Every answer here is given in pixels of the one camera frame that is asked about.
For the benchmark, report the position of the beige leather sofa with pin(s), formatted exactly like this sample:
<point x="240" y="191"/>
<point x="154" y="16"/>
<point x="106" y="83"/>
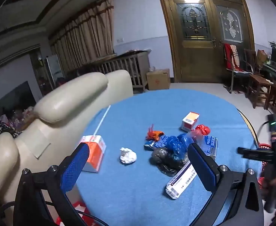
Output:
<point x="58" y="103"/>

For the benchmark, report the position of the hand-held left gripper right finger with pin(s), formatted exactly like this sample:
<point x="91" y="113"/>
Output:
<point x="202" y="169"/>

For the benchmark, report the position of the white plastic stick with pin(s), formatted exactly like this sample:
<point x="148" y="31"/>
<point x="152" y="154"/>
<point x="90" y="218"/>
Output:
<point x="102" y="120"/>

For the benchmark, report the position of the red plastic bag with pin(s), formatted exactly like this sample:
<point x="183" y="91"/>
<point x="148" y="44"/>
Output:
<point x="202" y="129"/>

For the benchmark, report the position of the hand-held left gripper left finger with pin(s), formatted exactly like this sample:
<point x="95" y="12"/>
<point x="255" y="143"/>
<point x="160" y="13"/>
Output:
<point x="74" y="167"/>

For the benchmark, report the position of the wooden armchair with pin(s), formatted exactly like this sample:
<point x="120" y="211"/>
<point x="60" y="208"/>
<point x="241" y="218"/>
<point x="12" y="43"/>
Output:
<point x="249" y="56"/>

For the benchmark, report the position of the small cardboard box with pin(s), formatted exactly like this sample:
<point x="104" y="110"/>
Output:
<point x="158" y="79"/>

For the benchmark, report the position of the blue white medicine box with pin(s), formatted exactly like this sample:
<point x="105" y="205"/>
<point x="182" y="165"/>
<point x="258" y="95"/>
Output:
<point x="210" y="146"/>

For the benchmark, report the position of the slipper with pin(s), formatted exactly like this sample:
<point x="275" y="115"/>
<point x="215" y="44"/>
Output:
<point x="237" y="92"/>

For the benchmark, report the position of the white wall switch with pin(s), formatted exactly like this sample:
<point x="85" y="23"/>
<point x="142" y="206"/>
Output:
<point x="120" y="40"/>

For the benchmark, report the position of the small orange white box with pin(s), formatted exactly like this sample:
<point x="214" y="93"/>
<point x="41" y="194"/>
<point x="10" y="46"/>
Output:
<point x="189" y="121"/>

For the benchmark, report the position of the blue plastic bag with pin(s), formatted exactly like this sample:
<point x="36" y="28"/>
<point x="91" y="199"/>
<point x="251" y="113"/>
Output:
<point x="175" y="144"/>

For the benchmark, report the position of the orange plastic wrapper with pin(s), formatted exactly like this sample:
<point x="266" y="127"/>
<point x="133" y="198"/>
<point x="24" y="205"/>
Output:
<point x="153" y="134"/>

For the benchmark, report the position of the metal chair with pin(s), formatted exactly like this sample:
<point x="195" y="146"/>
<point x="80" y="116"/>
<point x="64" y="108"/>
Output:
<point x="240" y="72"/>

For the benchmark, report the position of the white paper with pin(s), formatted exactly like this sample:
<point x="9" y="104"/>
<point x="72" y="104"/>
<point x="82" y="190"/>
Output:
<point x="127" y="155"/>

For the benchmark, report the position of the white refrigerator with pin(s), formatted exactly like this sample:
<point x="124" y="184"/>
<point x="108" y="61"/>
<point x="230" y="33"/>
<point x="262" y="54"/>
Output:
<point x="55" y="68"/>

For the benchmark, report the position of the beige striped cloth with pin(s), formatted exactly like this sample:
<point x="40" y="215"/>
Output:
<point x="234" y="55"/>

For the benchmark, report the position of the beige striped curtains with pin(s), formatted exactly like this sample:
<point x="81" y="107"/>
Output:
<point x="86" y="35"/>

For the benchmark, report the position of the wooden crib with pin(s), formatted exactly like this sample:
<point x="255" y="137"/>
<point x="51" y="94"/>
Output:
<point x="128" y="68"/>

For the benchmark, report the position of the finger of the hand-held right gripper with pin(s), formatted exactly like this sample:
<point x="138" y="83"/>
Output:
<point x="255" y="154"/>

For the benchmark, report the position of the red plastic basket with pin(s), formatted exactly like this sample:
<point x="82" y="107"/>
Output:
<point x="261" y="181"/>

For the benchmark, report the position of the red white package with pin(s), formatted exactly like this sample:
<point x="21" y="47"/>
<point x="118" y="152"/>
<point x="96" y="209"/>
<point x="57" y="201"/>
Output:
<point x="79" y="209"/>

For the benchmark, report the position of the glass desk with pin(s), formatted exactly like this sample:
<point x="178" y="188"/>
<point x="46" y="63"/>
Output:
<point x="273" y="69"/>

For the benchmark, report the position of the red cloth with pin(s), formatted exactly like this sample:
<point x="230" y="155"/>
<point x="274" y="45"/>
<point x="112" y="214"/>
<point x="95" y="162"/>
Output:
<point x="227" y="56"/>

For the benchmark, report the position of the dark display cabinet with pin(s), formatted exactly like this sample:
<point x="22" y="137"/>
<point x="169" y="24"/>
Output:
<point x="38" y="70"/>

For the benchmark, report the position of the pink floral cloth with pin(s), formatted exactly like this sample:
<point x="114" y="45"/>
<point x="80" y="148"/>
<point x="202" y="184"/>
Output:
<point x="18" y="120"/>

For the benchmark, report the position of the wooden double door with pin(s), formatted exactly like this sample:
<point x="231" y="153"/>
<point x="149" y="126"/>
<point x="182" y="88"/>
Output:
<point x="196" y="51"/>

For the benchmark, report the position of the grey plastic bag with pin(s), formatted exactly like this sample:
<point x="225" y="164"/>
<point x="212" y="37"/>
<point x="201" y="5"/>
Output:
<point x="162" y="158"/>

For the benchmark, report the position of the brown paper bag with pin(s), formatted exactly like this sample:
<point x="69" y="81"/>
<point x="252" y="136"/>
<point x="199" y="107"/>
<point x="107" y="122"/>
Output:
<point x="261" y="57"/>

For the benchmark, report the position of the orange white carton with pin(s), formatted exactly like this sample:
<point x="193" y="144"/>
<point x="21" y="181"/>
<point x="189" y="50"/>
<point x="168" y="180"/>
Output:
<point x="94" y="153"/>

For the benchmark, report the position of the black television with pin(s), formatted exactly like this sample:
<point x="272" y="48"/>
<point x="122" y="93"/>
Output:
<point x="13" y="101"/>

